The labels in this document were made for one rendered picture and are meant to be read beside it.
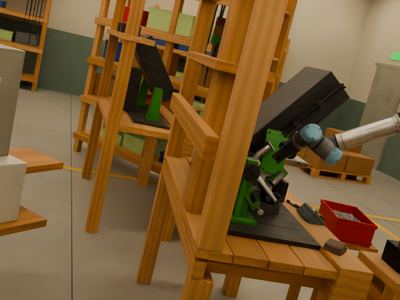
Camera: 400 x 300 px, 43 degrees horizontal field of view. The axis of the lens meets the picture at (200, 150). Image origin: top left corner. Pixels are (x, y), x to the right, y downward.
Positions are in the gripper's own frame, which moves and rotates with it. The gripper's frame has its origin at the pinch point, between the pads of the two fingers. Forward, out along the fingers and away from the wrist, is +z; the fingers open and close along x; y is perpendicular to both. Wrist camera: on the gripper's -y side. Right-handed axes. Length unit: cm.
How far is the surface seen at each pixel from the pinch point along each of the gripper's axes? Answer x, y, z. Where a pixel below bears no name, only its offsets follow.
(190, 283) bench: -14, -72, -31
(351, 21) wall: 111, 679, 792
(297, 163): -9.5, 13.2, 23.0
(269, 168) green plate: -1.9, -4.8, 11.0
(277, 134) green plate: 8.3, 8.4, 7.9
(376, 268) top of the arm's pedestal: -63, -4, -11
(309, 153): -48, 273, 559
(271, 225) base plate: -21.0, -26.6, -4.3
